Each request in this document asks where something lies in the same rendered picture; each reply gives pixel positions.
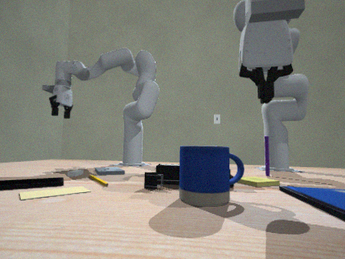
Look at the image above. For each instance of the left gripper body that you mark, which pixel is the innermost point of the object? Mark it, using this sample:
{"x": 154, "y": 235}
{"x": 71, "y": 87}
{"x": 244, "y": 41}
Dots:
{"x": 265, "y": 44}

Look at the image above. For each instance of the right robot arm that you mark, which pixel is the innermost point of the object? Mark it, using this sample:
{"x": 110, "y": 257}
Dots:
{"x": 145, "y": 93}

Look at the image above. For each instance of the yellow sticky note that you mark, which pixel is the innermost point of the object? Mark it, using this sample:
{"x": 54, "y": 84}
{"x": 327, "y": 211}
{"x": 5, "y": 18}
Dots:
{"x": 256, "y": 181}

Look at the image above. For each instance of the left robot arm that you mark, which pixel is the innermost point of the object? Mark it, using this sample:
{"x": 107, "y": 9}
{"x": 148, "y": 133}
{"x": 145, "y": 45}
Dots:
{"x": 295, "y": 86}

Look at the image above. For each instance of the black binder clip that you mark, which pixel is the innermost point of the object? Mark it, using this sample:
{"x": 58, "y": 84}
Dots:
{"x": 150, "y": 180}

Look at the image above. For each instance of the black rectangular slab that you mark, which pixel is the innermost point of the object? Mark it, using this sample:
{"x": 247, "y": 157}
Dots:
{"x": 30, "y": 183}

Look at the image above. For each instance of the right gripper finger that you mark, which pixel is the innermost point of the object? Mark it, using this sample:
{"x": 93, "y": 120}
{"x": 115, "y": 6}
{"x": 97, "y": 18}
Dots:
{"x": 67, "y": 112}
{"x": 54, "y": 106}

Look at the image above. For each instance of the blue notebook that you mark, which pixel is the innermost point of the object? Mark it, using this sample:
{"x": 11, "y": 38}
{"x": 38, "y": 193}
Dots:
{"x": 331, "y": 201}

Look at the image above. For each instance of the yellow pencil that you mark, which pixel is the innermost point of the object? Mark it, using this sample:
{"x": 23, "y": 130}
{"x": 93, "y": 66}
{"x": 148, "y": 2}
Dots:
{"x": 99, "y": 180}

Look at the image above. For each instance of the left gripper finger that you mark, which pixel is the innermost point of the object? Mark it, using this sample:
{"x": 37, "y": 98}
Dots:
{"x": 273, "y": 75}
{"x": 257, "y": 76}

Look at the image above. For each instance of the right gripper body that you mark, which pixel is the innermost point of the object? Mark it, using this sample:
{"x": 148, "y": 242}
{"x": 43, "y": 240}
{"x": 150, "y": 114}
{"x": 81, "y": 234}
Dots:
{"x": 64, "y": 95}

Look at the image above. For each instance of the blue mug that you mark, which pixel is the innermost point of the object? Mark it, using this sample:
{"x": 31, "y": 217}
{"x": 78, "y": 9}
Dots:
{"x": 204, "y": 175}

